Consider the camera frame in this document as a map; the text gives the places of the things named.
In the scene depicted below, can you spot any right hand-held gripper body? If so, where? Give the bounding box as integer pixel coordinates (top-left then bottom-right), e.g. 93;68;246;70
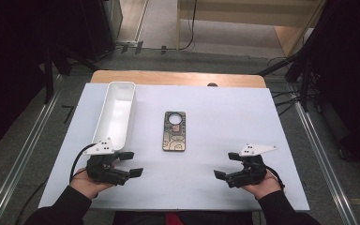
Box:
224;143;278;188

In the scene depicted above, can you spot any black metal stand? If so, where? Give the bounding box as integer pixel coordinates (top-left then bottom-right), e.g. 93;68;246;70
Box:
257;46;313;112
41;43;99;106

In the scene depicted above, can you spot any black cabinet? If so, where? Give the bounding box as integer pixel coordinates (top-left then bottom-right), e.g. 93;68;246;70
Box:
81;0;125;62

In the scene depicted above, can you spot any hanging black cable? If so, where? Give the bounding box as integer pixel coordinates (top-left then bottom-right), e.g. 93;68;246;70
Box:
177;0;199;51

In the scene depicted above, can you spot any dark patterned phone case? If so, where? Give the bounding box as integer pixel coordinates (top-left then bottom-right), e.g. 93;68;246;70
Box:
161;111;187;153

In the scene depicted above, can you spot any hand-held gripper black cable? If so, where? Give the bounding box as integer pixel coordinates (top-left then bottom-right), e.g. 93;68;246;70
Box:
69;142;98;184
263;165;286;191

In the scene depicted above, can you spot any aluminium rail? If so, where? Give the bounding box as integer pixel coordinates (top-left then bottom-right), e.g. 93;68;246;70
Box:
0;74;64;225
293;101;360;225

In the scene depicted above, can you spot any person's left hand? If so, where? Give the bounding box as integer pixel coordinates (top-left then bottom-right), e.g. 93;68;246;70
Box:
69;167;115;200

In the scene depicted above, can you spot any white rectangular plastic bin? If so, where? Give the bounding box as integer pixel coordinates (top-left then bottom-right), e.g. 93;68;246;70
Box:
91;81;137;151

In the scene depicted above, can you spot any right hand-held gripper black cable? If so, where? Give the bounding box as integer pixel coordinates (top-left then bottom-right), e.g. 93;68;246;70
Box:
263;165;286;191

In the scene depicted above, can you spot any light wooden shelf unit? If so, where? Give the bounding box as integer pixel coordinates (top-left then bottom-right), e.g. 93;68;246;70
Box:
176;0;327;59

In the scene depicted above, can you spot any left hand-held gripper black cable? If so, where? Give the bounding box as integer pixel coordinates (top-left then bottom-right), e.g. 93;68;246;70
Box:
69;142;98;184

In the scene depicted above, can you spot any bundle of black cables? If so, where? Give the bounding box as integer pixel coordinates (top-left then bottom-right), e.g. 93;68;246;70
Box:
270;88;304;117

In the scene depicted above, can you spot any white board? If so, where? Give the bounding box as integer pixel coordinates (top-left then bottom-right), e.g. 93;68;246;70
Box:
37;82;311;212

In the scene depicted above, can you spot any dark curtain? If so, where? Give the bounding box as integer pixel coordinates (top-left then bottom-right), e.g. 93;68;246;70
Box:
296;0;360;173
0;0;85;156

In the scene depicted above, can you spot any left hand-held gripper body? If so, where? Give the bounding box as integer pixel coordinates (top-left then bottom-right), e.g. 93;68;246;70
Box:
83;137;131;187

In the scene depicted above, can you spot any person's right hand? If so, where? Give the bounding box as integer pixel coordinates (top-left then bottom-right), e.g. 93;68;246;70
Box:
242;170;283;201

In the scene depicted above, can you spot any long black cable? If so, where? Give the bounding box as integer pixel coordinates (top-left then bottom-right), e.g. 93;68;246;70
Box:
13;181;48;225

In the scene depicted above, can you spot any person's dark and red clothing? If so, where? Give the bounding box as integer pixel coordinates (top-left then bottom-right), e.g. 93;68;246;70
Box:
112;210;254;225

